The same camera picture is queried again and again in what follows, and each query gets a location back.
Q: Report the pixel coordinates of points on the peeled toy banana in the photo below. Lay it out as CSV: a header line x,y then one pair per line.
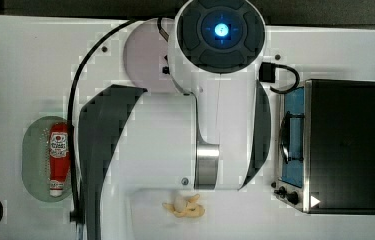
x,y
185,207

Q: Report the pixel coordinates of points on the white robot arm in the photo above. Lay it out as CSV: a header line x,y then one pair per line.
x,y
212,134

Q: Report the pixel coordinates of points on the black toaster oven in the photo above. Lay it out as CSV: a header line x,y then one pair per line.
x,y
326,147

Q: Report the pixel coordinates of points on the red ketchup bottle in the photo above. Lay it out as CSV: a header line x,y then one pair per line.
x,y
59,158

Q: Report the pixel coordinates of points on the pink round plate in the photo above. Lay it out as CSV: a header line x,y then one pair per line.
x,y
144,59

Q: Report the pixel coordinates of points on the green oval strainer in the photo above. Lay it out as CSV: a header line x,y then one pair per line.
x,y
36,163

